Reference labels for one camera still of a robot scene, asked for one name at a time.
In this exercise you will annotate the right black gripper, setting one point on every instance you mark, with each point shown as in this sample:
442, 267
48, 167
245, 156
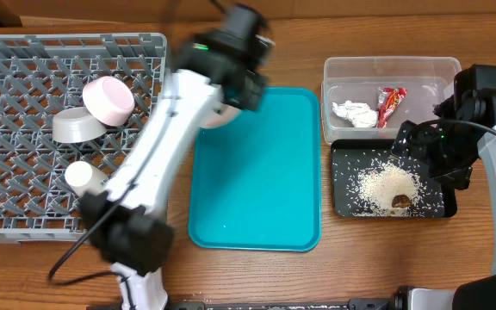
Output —
439, 159

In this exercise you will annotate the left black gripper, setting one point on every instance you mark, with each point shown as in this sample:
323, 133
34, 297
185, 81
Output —
255, 102

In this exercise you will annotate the large white plate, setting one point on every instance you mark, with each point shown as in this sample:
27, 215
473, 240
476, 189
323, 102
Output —
219, 116

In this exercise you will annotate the red snack wrapper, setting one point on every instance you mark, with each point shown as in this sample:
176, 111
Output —
388, 101

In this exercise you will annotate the white tissue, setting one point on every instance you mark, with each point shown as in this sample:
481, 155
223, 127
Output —
359, 114

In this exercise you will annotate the grey bowl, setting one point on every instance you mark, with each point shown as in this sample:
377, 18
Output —
76, 125

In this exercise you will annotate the white paper cup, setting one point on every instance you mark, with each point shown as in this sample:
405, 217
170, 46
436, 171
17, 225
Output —
83, 177

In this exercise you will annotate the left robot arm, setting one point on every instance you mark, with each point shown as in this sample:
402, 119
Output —
215, 78

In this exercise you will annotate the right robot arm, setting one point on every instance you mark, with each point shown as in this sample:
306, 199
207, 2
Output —
463, 132

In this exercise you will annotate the black food waste tray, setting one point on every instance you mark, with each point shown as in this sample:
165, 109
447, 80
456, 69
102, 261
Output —
347, 194

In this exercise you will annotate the clear plastic waste bin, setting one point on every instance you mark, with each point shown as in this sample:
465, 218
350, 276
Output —
428, 81

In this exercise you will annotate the brown food scrap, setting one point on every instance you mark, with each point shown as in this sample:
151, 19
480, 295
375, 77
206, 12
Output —
401, 201

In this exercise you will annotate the spilled rice pile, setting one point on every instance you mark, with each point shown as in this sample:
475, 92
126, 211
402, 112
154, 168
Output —
388, 185

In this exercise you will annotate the teal plastic tray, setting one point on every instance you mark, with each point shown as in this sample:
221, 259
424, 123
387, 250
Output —
256, 182

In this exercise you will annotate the grey plastic dish rack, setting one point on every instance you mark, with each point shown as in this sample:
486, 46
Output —
41, 75

